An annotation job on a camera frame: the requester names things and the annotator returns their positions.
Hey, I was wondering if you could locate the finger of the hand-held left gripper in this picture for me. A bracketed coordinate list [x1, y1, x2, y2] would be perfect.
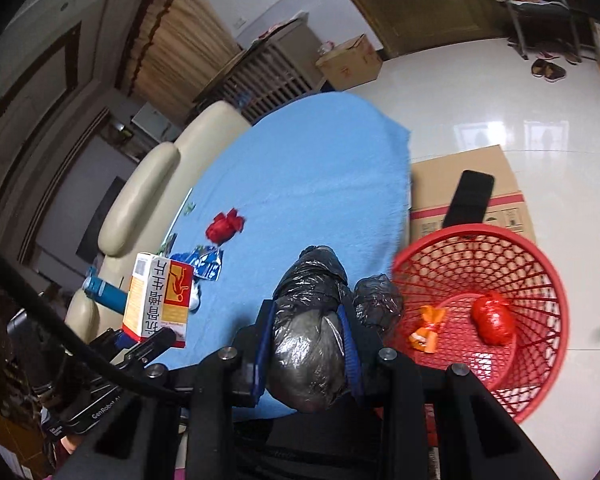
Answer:
[87, 329, 131, 361]
[111, 327, 177, 378]

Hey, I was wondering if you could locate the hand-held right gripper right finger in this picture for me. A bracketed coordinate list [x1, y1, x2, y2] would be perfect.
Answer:
[337, 300, 561, 480]

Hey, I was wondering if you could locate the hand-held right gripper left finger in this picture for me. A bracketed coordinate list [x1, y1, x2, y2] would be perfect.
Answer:
[67, 300, 282, 480]

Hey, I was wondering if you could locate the white and yellow medicine box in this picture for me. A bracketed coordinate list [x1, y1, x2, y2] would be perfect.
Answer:
[122, 252, 195, 349]

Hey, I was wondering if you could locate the large black plastic bag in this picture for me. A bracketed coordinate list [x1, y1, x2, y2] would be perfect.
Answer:
[267, 246, 352, 414]

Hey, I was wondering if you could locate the blue foil carton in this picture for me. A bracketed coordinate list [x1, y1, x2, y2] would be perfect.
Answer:
[172, 246, 225, 281]

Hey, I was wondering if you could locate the red plastic basket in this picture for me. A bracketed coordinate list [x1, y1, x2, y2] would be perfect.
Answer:
[391, 224, 570, 423]

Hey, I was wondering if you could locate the teal water bottle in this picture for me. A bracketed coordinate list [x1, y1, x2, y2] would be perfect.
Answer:
[83, 274, 131, 312]

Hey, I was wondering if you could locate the small black plastic bag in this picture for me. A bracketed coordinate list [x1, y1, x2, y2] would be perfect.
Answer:
[352, 275, 405, 335]

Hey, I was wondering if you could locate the orange snack wrapper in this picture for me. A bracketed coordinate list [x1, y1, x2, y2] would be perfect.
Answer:
[410, 306, 447, 354]

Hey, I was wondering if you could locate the crumpled red plastic bag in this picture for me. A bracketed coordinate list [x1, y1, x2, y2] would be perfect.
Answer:
[205, 208, 246, 244]

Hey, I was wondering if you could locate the white thin stick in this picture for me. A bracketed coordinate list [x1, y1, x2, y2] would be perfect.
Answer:
[172, 187, 194, 227]

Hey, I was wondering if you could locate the cream leather sofa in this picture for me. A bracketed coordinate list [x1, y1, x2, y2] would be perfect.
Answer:
[64, 101, 253, 342]

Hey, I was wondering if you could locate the large cardboard box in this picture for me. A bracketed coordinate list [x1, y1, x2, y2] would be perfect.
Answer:
[409, 145, 538, 247]

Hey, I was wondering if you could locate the blue tablecloth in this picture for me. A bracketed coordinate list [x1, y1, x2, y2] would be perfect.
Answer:
[145, 91, 414, 419]

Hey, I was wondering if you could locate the black smartphone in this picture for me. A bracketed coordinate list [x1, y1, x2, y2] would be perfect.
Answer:
[442, 170, 496, 231]

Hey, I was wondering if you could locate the wooden slatted cabinet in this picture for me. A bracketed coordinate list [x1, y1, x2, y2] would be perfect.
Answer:
[195, 12, 326, 123]

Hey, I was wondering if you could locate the small cardboard box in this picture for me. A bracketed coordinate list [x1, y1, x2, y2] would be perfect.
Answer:
[315, 34, 384, 93]

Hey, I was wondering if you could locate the brown curtain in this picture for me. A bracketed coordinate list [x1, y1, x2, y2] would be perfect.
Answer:
[115, 0, 244, 126]

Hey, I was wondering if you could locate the pair of slippers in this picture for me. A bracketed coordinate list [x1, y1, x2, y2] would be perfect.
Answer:
[530, 57, 569, 84]

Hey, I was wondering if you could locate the wooden door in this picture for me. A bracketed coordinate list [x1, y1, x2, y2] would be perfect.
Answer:
[325, 0, 512, 59]

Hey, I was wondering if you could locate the black cable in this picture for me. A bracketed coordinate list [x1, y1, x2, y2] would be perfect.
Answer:
[0, 240, 181, 402]

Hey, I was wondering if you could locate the metal frame chair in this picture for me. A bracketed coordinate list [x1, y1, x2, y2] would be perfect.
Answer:
[475, 0, 584, 62]

